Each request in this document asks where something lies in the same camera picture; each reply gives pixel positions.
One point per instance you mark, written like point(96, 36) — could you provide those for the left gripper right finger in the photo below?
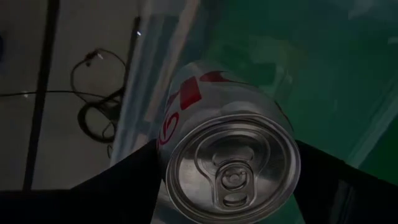
point(342, 193)

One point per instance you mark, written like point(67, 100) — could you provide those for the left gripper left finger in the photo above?
point(118, 193)

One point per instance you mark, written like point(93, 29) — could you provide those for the silver Diet Coke can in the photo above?
point(230, 149)

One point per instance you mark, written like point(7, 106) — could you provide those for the green table mat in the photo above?
point(326, 77)

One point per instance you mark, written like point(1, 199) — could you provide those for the black plug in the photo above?
point(91, 56)

